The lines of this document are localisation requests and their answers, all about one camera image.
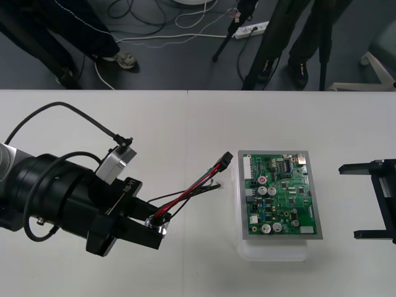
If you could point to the white power strip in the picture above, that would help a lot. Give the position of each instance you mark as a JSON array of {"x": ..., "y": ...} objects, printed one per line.
[{"x": 251, "y": 29}]

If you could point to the green circuit board grey frame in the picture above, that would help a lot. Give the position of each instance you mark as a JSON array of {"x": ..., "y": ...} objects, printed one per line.
[{"x": 280, "y": 198}]

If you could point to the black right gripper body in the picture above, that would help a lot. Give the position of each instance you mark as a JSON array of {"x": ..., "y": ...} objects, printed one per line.
[{"x": 385, "y": 185}]

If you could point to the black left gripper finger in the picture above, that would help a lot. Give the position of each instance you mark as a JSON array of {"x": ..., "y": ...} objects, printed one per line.
[
  {"x": 139, "y": 235},
  {"x": 143, "y": 206}
]

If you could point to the chair with white base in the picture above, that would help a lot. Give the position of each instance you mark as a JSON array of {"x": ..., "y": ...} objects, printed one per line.
[{"x": 376, "y": 66}]

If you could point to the black tripod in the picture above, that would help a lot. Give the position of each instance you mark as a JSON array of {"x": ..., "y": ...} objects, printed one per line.
[{"x": 224, "y": 43}]

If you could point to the silver and black left arm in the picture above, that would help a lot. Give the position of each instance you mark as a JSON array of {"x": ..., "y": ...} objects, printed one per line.
[{"x": 46, "y": 191}]

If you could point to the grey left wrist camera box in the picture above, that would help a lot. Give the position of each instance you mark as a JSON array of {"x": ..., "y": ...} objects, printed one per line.
[{"x": 116, "y": 162}]

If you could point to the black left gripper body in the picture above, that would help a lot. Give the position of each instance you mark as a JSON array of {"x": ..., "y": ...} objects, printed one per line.
[{"x": 122, "y": 198}]

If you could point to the person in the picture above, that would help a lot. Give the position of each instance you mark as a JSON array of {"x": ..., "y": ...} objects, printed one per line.
[
  {"x": 298, "y": 37},
  {"x": 77, "y": 34}
]

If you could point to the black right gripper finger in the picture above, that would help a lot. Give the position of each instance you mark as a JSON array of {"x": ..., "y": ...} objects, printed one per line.
[
  {"x": 355, "y": 168},
  {"x": 371, "y": 235}
]

